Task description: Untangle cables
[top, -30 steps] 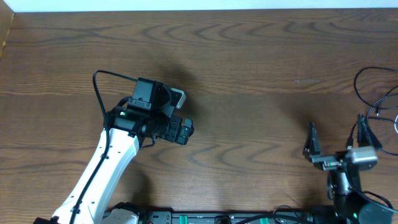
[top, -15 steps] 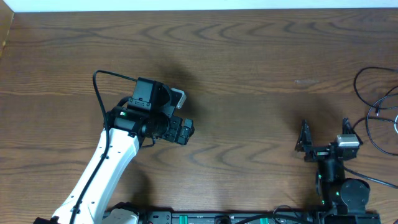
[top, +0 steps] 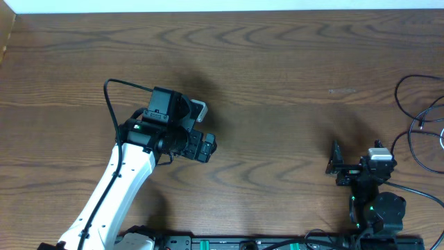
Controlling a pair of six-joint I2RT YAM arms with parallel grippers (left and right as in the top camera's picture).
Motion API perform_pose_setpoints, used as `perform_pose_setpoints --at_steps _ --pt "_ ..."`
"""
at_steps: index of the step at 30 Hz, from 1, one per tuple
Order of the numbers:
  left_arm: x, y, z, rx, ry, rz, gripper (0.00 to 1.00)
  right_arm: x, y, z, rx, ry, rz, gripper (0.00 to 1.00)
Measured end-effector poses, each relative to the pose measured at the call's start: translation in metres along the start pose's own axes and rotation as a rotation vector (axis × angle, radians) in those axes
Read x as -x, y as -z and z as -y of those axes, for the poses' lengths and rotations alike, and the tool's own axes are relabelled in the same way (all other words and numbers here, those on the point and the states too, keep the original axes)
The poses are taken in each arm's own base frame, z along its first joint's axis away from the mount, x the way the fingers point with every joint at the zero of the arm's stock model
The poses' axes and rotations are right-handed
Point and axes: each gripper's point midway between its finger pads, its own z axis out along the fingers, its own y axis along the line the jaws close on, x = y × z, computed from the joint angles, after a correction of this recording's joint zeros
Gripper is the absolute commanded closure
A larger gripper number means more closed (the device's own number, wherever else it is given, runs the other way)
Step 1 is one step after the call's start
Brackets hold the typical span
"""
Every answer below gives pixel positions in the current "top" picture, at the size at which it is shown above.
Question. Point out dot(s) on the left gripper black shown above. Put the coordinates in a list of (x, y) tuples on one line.
[(203, 149)]

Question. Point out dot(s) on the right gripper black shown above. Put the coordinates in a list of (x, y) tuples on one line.
[(349, 171)]

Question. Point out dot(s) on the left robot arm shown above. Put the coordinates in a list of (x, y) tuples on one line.
[(165, 127)]

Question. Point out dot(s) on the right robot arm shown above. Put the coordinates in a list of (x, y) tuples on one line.
[(377, 215)]

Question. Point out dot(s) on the cardboard box edge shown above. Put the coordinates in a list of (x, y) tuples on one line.
[(7, 20)]

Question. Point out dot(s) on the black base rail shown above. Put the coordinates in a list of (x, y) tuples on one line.
[(243, 243)]

